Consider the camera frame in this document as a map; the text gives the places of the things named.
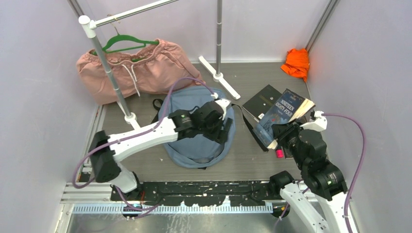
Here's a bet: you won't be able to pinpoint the blue backpack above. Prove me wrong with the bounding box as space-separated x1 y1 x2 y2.
151 85 269 170

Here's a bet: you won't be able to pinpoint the blue Nineteen Eighty-Four book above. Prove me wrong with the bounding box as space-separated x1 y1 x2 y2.
253 89 315 151

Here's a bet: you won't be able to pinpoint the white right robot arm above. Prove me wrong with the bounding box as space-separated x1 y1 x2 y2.
269 119 357 233

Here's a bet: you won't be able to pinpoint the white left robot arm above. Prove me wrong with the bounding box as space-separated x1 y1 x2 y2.
90 99 231 200

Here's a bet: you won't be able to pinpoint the pink highlighter marker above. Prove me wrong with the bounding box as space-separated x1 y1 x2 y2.
275 149 284 158

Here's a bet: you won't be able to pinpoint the black notebook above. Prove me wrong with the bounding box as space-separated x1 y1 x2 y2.
242 84 282 122

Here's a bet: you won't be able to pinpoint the orange cloth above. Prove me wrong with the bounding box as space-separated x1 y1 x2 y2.
280 49 310 83

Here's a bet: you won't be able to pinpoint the green clothes hanger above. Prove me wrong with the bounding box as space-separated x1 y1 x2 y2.
101 25 159 54

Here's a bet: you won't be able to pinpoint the metal clothes rack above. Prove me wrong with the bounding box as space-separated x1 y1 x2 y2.
78 0 240 129

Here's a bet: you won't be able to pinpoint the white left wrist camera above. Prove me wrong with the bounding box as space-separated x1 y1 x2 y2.
211 92 231 120

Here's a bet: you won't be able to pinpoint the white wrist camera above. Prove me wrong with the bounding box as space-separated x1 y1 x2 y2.
211 92 231 120
300 110 327 132

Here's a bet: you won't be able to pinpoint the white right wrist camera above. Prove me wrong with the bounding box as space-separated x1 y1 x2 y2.
300 110 327 132

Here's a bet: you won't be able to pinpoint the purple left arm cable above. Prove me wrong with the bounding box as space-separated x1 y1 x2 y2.
71 77 220 221

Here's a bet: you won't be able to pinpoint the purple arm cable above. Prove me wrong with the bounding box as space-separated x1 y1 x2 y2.
274 112 368 233
71 77 220 221

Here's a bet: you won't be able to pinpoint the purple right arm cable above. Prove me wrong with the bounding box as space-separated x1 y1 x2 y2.
274 112 368 233

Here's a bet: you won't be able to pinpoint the pink drawstring shorts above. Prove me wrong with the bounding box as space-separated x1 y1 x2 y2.
76 39 202 105

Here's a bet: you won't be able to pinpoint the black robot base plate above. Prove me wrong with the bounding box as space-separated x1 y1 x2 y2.
123 181 283 207

